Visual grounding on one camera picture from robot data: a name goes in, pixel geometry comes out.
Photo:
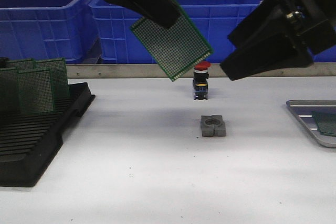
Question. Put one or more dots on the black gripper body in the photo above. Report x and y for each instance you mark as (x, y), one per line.
(307, 27)

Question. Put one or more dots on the green perforated circuit board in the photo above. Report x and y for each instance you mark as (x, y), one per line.
(58, 72)
(325, 122)
(176, 49)
(9, 90)
(21, 64)
(36, 95)

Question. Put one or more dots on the silver metal tray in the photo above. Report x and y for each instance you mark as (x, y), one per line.
(302, 111)

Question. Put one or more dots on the black slotted board rack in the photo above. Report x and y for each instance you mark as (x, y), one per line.
(29, 142)

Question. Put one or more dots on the red emergency stop button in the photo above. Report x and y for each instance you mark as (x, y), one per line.
(200, 84)

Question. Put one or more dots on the grey split clamp block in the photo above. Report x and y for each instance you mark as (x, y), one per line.
(213, 126)

